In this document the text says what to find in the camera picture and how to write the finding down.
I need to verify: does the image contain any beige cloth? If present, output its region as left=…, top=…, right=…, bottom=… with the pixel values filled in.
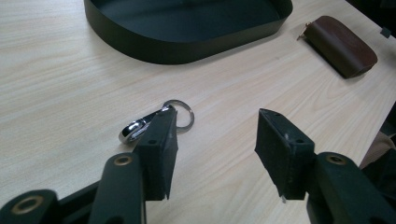
left=359, top=130, right=396, bottom=171

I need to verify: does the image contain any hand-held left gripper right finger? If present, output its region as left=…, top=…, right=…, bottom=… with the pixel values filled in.
left=254, top=107, right=396, bottom=224

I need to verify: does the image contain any brown leather case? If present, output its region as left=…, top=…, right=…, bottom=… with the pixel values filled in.
left=296, top=15, right=379, bottom=79

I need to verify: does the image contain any silver keychain with ring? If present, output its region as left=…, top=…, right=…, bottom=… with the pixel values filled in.
left=118, top=99, right=196, bottom=145

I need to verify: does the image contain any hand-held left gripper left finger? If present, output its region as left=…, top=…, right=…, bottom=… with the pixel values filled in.
left=88, top=106, right=179, bottom=224

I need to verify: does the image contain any black key rack with tray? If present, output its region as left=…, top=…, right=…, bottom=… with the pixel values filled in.
left=83, top=0, right=294, bottom=65

